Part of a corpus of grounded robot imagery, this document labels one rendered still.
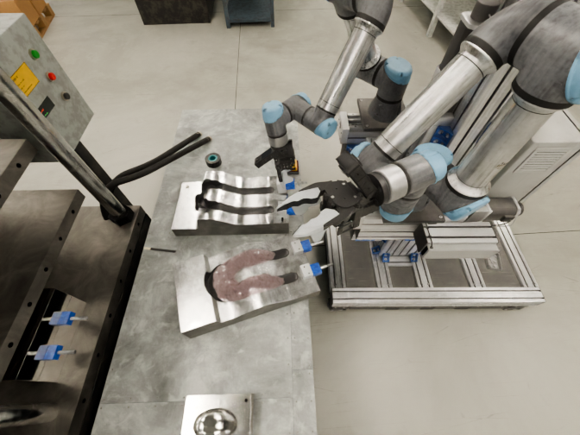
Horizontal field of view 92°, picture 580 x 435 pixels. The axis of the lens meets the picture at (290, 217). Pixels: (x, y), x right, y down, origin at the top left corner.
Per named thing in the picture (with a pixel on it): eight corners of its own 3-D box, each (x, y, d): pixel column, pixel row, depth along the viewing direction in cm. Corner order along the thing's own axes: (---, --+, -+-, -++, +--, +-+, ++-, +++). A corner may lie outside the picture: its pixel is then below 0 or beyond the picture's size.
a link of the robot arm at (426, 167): (438, 189, 63) (457, 163, 56) (399, 206, 61) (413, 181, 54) (415, 166, 67) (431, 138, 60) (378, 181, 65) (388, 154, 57)
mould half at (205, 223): (287, 187, 139) (286, 168, 127) (288, 233, 125) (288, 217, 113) (185, 189, 138) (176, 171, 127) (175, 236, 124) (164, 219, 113)
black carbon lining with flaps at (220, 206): (274, 188, 130) (274, 174, 122) (274, 217, 121) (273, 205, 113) (198, 190, 129) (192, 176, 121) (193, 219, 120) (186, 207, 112)
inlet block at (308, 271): (329, 261, 115) (330, 255, 110) (334, 272, 112) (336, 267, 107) (299, 270, 112) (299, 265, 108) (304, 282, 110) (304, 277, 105)
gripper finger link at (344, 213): (329, 236, 50) (362, 209, 53) (330, 230, 48) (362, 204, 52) (311, 221, 52) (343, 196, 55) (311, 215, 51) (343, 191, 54)
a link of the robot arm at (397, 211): (387, 187, 78) (400, 159, 68) (414, 217, 72) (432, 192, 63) (363, 197, 76) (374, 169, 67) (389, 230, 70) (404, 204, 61)
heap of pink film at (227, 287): (273, 247, 114) (272, 238, 108) (286, 287, 105) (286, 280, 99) (210, 267, 110) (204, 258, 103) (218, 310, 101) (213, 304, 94)
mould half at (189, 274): (297, 239, 123) (297, 226, 114) (318, 294, 110) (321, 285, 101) (181, 274, 115) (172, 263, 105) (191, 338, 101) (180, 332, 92)
